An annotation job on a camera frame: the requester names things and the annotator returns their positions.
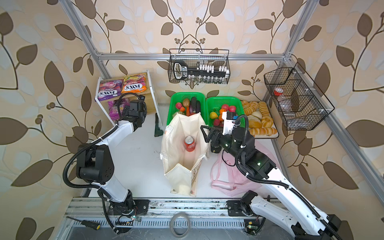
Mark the black yellow screwdriver left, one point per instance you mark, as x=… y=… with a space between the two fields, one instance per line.
x=88 y=224

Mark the dark green clamp stand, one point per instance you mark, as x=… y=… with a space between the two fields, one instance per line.
x=158 y=131

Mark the purple eggplant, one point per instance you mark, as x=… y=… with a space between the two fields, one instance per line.
x=198 y=107

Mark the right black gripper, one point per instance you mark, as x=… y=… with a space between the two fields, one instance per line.
x=214 y=131

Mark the orange fruit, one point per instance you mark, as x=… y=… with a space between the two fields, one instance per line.
x=221 y=114

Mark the purple Fox's candy bag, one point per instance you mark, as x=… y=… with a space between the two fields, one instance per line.
x=109 y=89

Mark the pink plastic grocery bag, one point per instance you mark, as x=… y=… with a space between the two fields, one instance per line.
x=228 y=180

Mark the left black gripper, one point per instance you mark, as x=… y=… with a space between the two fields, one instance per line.
x=124 y=113

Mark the white wooden shelf rack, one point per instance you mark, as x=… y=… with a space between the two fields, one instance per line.
x=149 y=93

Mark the bread tray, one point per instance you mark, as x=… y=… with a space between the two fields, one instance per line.
x=261 y=123

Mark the back black wire basket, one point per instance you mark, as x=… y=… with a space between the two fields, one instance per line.
x=193 y=67

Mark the magenta snack bag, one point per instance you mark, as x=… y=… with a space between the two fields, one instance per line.
x=113 y=109

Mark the brown potato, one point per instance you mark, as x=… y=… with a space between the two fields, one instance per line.
x=186 y=102

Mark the left green vegetable basket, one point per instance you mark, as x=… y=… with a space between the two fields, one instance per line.
x=176 y=106

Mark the orange Fox's candy bag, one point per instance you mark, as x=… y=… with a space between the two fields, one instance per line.
x=134 y=83

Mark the grey tape roll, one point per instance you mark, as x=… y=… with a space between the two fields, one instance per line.
x=180 y=221

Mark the yellow lemon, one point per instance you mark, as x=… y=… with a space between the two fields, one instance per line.
x=213 y=115

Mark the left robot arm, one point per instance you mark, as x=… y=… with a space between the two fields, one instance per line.
x=93 y=167

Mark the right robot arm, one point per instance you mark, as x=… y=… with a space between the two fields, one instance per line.
x=299 y=217

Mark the red soda can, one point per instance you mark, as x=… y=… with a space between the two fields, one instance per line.
x=190 y=143

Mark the right green fruit basket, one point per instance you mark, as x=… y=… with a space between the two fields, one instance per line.
x=214 y=104

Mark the cream canvas tote bag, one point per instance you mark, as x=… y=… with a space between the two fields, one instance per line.
x=181 y=168

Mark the right black wire basket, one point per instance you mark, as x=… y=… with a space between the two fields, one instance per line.
x=300 y=101

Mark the black wire basket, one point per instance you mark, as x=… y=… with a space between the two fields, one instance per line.
x=193 y=67
x=300 y=101

